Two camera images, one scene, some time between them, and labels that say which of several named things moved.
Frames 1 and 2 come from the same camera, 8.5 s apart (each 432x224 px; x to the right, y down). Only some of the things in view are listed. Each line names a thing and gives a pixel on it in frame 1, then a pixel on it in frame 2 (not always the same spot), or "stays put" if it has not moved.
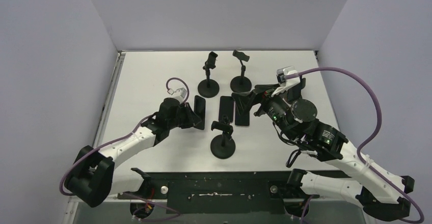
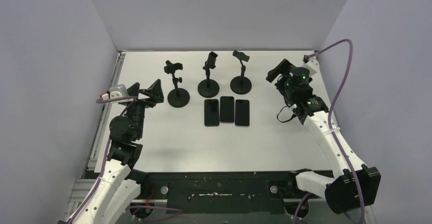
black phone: x=199 y=109 → x=211 y=112
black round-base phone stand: x=241 y=84 stays put
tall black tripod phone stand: x=223 y=146 → x=178 y=97
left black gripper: x=192 y=119 → x=154 y=91
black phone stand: x=209 y=88 stays put
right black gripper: x=259 y=100 → x=282 y=79
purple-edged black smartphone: x=226 y=107 stays put
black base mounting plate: x=241 y=193 stays put
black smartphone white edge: x=242 y=116 stays put
